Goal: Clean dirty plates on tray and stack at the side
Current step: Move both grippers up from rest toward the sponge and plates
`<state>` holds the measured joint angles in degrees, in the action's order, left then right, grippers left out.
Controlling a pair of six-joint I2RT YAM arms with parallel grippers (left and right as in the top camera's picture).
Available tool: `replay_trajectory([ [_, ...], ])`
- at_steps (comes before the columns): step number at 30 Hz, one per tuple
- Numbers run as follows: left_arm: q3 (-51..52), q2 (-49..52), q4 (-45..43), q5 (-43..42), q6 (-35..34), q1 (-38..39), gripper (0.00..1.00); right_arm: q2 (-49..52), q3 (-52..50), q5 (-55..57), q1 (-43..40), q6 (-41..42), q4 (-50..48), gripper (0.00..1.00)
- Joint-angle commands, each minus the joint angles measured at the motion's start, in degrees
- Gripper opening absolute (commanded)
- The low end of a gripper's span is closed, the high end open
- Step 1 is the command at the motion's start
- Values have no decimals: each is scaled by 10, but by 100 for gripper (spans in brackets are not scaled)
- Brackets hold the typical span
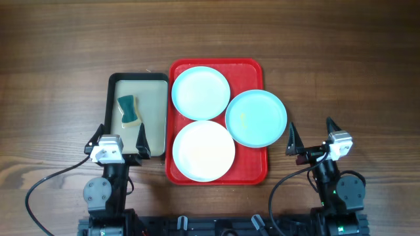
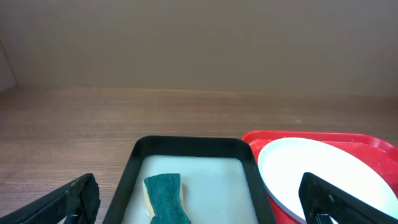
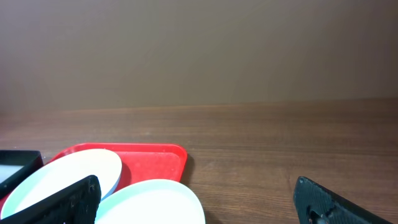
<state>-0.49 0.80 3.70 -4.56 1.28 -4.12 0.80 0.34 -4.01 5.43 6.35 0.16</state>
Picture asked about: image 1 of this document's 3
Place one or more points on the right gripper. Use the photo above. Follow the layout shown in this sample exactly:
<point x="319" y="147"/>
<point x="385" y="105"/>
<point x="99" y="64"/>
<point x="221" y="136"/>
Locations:
<point x="312" y="151"/>

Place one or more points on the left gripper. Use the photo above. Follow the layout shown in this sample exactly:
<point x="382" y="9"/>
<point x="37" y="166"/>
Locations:
<point x="130" y="157"/>

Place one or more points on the green and yellow sponge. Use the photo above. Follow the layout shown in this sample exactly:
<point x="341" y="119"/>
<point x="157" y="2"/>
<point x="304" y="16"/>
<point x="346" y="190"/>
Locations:
<point x="129" y="110"/>

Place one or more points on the pale green plate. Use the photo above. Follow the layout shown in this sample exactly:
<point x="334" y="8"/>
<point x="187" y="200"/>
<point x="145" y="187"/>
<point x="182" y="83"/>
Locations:
<point x="256" y="118"/>

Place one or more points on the light blue plate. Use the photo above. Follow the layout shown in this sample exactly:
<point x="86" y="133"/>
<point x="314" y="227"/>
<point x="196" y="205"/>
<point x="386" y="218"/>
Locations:
<point x="200" y="93"/>

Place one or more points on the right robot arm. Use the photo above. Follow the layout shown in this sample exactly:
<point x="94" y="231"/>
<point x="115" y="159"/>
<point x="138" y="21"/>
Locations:
<point x="341" y="192"/>

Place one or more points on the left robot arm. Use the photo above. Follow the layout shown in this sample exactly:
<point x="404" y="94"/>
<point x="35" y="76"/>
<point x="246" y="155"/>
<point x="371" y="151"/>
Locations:
<point x="106" y="195"/>

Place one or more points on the black tray with soapy water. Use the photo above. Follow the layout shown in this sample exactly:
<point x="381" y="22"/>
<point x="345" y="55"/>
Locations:
<point x="151" y="93"/>

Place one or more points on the red plastic tray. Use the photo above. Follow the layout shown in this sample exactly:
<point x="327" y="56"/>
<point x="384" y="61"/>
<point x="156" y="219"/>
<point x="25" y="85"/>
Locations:
<point x="250" y="165"/>

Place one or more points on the white plate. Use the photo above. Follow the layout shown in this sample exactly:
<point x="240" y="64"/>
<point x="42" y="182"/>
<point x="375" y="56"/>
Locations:
<point x="203" y="151"/>

